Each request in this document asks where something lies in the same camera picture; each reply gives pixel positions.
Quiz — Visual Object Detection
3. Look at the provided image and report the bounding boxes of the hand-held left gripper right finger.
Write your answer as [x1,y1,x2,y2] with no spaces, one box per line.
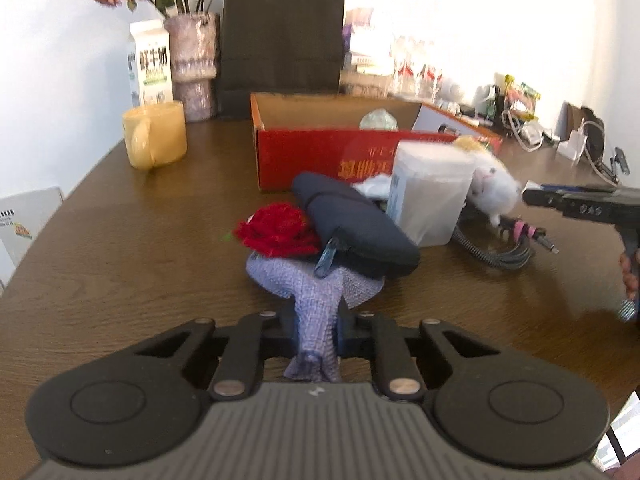
[339,305,506,402]

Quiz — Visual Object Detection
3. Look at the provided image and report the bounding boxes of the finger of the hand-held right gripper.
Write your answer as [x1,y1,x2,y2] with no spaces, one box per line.
[521,184,621,222]

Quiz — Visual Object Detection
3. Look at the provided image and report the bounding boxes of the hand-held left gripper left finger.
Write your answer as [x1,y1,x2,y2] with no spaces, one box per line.
[131,304,301,402]

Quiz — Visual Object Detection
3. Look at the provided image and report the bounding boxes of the lavender knit pouch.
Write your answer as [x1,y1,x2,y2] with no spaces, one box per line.
[245,252,386,383]

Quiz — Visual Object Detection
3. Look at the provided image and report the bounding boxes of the white and tan plush toy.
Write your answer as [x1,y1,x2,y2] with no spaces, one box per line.
[452,135,523,226]

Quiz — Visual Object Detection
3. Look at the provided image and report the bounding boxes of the black braided cable pink strap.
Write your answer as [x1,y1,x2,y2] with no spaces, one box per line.
[452,210,561,271]

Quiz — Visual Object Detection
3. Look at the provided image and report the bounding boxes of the red fabric rose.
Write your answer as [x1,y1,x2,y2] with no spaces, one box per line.
[234,202,321,259]

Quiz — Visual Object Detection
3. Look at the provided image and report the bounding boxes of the dark navy zip pouch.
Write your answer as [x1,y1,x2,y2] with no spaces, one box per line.
[291,171,421,279]

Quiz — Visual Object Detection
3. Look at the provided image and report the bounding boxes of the white paper tissue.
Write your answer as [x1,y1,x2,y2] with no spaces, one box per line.
[352,174,396,198]

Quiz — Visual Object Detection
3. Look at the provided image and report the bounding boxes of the red cardboard box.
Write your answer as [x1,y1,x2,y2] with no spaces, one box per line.
[250,92,503,193]

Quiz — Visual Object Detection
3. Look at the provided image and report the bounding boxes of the person's right hand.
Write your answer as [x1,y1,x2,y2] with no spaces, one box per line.
[619,254,640,304]

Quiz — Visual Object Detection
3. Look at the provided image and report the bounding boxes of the brown cardboard piece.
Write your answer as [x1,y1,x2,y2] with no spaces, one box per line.
[560,101,586,143]

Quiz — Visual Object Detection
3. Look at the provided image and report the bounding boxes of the yellow green snack packets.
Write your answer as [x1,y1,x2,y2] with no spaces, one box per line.
[502,74,543,121]

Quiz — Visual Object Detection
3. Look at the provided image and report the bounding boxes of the white round speaker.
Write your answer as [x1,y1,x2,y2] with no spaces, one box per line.
[442,80,468,107]

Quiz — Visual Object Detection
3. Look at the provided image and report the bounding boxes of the pack of water bottles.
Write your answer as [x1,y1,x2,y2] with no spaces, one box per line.
[390,35,446,101]

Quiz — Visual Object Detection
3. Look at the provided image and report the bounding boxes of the pale green crumpled bag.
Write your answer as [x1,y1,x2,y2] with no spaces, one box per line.
[360,109,399,131]

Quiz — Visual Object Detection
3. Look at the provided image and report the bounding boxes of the yellow mug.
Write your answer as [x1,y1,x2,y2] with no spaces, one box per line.
[122,101,188,169]

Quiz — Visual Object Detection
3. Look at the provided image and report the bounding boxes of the clear jar of seeds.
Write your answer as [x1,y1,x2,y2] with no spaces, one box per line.
[340,71,393,98]

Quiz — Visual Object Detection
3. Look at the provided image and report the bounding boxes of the flat white boxes stack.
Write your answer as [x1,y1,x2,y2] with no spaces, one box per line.
[347,51,393,76]

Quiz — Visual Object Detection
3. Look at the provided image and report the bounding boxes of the white printed box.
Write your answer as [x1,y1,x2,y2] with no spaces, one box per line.
[0,186,64,288]

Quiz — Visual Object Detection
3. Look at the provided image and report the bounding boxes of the purple tissue pack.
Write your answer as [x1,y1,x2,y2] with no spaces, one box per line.
[342,7,377,53]

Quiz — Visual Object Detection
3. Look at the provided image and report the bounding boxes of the black paper bag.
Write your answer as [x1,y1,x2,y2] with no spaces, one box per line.
[216,0,347,120]

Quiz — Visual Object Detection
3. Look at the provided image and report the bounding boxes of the white and green milk carton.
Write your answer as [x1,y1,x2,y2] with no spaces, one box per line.
[127,19,174,108]

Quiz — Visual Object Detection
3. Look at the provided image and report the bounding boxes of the white wall charger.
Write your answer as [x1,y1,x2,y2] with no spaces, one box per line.
[557,129,589,161]

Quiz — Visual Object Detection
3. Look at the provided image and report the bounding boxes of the white charging cable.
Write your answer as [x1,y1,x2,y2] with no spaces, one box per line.
[501,109,546,153]

